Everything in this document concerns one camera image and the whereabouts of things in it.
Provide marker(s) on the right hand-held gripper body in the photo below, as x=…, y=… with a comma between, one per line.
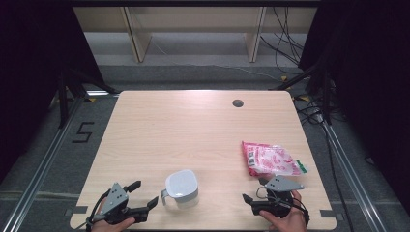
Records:
x=280, y=184

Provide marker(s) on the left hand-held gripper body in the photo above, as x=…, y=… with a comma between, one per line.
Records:
x=115, y=199

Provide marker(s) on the pink plastic bag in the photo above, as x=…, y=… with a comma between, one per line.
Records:
x=270, y=159

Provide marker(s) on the clear jug with grey lid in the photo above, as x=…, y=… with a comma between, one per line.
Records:
x=181, y=185

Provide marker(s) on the person's left hand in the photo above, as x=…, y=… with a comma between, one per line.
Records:
x=111, y=227

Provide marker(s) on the person's right hand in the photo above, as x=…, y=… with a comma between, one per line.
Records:
x=290, y=223

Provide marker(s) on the black metal stand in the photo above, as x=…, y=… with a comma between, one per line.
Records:
x=63, y=100
x=327, y=96

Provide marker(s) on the black curtain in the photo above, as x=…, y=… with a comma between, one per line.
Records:
x=370, y=80
x=29, y=80

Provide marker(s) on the light wooden shelf unit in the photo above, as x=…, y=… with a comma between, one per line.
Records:
x=193, y=19

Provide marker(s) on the aluminium floor rail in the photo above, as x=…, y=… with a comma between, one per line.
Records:
x=42, y=170
x=351, y=177

